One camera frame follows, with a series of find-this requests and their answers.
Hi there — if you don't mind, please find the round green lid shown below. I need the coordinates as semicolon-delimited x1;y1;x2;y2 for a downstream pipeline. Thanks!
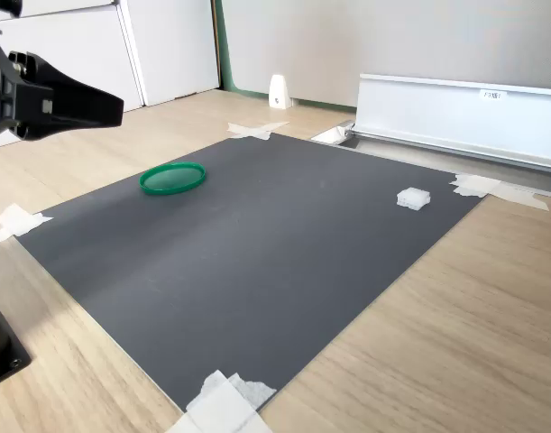
138;161;208;197

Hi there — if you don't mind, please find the small white plastic terminal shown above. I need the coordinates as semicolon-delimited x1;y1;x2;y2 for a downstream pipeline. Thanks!
396;186;432;212

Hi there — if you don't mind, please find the white partition panel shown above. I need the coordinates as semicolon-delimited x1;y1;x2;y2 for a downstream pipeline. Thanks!
119;0;223;108
0;0;149;151

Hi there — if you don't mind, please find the white tape piece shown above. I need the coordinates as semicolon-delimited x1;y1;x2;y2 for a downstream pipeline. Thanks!
165;369;278;433
226;120;291;142
0;203;55;249
449;172;551;213

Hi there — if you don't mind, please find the dark grey mat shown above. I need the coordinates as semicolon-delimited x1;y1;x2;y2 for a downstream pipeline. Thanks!
14;132;489;414

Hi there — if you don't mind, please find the grey partition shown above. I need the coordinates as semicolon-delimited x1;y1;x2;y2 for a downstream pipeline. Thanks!
220;0;551;109

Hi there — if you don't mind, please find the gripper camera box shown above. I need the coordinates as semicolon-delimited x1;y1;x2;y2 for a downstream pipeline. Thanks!
0;0;24;20

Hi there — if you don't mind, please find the small white bracket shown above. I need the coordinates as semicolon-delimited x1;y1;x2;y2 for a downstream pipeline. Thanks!
269;73;291;110

